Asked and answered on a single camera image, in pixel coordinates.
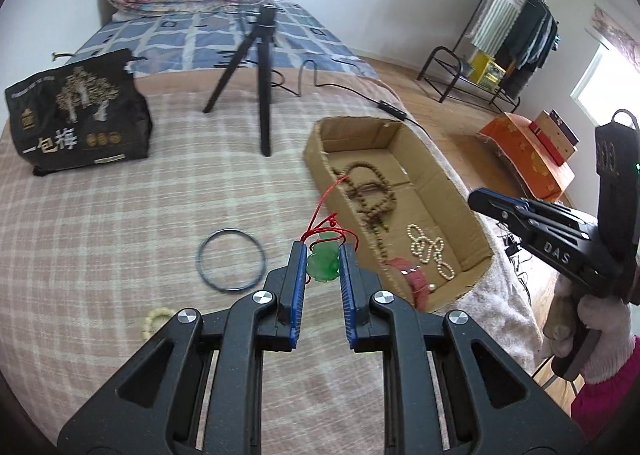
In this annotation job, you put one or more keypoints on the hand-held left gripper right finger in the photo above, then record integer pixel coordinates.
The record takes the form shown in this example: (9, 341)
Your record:
(348, 295)

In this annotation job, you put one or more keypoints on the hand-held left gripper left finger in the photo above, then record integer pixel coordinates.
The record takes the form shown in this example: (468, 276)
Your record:
(298, 285)

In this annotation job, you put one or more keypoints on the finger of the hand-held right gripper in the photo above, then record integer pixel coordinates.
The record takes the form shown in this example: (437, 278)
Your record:
(555, 220)
(500, 210)

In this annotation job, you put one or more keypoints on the person's right forearm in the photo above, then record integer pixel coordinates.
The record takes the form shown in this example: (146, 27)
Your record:
(605, 400)

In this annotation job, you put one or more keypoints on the person's right hand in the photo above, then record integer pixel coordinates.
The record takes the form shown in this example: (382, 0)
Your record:
(610, 330)

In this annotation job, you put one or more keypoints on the orange cloth covered table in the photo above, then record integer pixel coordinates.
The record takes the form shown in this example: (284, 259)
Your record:
(520, 155)

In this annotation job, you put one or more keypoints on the tan cardboard box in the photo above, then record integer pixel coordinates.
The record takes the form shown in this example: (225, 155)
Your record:
(556, 141)

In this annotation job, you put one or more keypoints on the red box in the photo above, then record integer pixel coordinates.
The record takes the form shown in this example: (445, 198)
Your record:
(542, 140)

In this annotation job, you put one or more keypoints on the dark lidded box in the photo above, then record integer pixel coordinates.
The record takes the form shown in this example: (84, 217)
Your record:
(565, 127)

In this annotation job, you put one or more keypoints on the black bangle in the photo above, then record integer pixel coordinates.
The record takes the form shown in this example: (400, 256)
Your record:
(200, 265)

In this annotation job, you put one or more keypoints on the window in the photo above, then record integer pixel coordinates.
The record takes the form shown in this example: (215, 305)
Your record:
(605, 85)

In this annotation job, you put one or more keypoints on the yellow box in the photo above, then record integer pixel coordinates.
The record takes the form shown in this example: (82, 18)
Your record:
(485, 67)

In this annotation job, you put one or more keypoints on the black clothes rack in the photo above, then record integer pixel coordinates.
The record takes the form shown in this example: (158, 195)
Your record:
(426, 65)

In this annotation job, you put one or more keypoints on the dark hanging clothes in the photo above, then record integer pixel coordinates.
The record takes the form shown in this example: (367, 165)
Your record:
(530, 35)

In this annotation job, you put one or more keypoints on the black tripod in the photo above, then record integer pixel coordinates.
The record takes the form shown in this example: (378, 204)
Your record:
(264, 85)

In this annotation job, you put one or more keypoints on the pink plaid blanket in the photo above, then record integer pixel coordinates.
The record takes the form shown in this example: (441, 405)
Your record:
(100, 235)

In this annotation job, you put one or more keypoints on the striped hanging cloth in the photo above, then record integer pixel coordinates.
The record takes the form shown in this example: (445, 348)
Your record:
(502, 5)

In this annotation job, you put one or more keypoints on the blue patterned bedsheet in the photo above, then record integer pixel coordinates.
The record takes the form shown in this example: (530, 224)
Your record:
(200, 42)

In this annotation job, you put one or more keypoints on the black snack bag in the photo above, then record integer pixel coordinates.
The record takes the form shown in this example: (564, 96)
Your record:
(75, 120)

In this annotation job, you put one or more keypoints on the wall poster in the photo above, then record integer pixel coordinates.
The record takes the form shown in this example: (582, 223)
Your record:
(615, 32)

